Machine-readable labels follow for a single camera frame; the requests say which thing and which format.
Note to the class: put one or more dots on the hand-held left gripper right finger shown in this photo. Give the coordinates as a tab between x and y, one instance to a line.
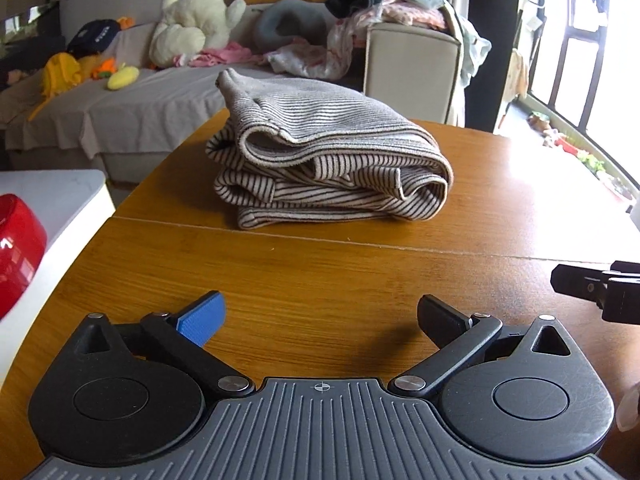
440	317

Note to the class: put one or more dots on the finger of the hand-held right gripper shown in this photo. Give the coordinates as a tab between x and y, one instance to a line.
622	295
575	282

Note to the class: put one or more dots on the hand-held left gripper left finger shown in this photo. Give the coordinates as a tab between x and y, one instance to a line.
202	317

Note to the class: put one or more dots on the striped knit garment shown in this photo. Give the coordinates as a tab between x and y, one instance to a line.
330	150

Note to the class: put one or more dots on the green potted plant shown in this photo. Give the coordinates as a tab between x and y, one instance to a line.
592	160

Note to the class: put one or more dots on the white side table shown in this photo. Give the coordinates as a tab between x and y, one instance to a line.
60	205

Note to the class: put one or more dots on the red glossy object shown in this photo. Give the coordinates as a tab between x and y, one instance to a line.
17	255

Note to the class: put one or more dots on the grey sofa cover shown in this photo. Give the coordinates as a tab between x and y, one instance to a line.
145	110

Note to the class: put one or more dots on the beige sofa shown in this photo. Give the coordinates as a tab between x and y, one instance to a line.
410	75

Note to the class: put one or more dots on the yellow-green plush toy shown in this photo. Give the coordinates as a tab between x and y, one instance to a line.
122	78

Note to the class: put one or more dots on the pink cloth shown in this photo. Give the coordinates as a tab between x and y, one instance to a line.
225	54

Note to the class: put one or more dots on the orange plush toy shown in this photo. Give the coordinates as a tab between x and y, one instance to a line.
106	67

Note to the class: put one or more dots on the dark curtain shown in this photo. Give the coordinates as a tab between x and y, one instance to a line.
492	20

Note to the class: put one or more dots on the yellow plush toy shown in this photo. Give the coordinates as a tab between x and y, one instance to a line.
60	75

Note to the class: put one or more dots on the floral print cloth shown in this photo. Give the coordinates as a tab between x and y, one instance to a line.
325	57

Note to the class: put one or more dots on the black cap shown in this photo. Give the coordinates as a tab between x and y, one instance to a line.
95	37

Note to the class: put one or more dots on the white plush duck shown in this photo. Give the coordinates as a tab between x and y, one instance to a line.
195	15

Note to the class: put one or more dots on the pink garment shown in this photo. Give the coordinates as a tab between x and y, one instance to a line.
405	12

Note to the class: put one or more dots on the grey neck pillow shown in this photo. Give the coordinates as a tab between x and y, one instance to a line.
290	22

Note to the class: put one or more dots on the dark glass cabinet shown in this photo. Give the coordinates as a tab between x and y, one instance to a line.
25	25

